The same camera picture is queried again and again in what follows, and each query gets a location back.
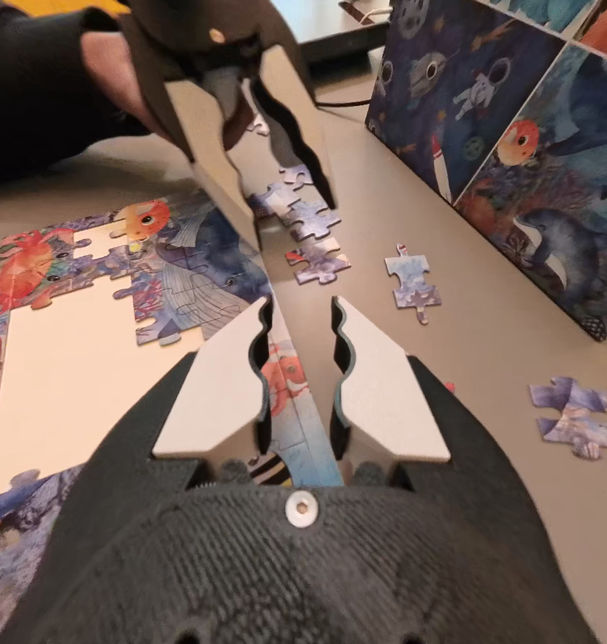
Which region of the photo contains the purple bubble puzzle piece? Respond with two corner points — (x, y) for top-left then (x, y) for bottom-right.
(285, 237), (352, 286)

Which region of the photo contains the illustrated puzzle box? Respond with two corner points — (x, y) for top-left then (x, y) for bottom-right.
(365, 0), (607, 343)

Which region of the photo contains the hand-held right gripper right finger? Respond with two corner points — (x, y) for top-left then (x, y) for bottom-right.
(329, 296), (452, 474)

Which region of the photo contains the person's left hand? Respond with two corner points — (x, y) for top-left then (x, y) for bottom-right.
(79, 32), (159, 138)

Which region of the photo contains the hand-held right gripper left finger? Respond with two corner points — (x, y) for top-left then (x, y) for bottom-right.
(151, 296), (275, 471)

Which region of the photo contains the row of loose jigsaw pieces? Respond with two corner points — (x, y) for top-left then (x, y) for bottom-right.
(245, 113), (443, 326)

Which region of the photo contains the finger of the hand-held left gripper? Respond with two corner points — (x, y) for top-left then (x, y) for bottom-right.
(164, 75), (262, 251)
(250, 44), (338, 211)

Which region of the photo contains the sea animal jigsaw puzzle board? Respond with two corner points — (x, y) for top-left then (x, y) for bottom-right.
(0, 199), (345, 630)

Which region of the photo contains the blue bubble puzzle piece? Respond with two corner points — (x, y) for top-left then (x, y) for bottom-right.
(283, 201), (342, 243)

